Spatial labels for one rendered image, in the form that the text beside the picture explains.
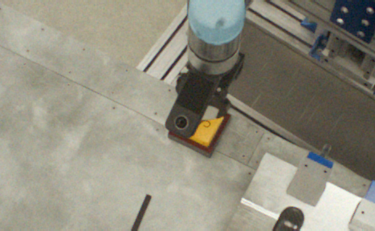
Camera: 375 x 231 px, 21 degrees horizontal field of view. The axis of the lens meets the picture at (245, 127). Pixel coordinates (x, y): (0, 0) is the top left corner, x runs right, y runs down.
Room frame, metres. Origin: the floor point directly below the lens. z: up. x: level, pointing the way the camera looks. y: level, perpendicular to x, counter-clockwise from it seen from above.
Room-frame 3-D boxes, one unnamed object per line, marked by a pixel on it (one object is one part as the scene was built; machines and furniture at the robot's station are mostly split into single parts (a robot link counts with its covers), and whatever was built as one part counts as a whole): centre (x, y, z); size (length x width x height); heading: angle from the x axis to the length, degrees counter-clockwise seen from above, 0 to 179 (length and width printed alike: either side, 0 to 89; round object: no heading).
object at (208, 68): (0.66, 0.07, 1.07); 0.08 x 0.08 x 0.05
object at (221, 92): (0.67, 0.07, 0.99); 0.09 x 0.08 x 0.12; 165
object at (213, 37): (0.67, 0.07, 1.15); 0.09 x 0.08 x 0.11; 16
